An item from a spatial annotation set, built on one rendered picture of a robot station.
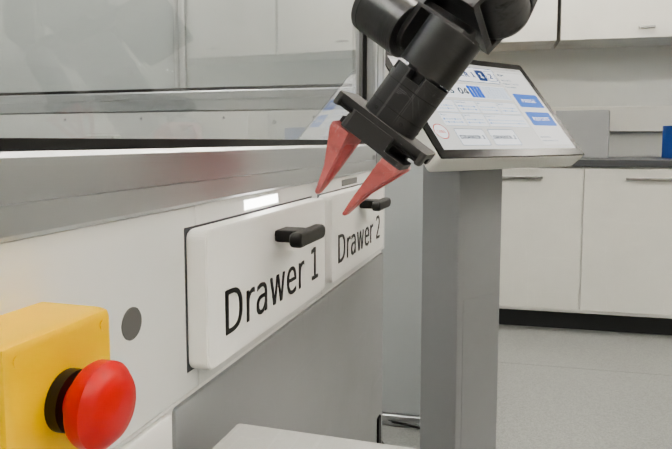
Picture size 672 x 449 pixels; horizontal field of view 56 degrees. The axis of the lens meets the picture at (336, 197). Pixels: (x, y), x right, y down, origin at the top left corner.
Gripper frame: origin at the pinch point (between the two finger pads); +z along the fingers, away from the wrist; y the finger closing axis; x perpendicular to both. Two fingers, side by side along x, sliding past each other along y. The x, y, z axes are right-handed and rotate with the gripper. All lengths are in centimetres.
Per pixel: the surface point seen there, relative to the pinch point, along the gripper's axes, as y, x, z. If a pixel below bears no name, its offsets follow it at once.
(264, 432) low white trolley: -9.4, 14.8, 15.3
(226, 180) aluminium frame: 6.4, 11.5, 1.9
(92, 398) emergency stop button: -3.6, 38.0, 4.0
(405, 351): -24, -151, 67
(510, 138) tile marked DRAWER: -8, -89, -13
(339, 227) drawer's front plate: 0.5, -16.9, 7.3
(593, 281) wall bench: -82, -283, 24
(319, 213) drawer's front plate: 2.1, -8.9, 5.1
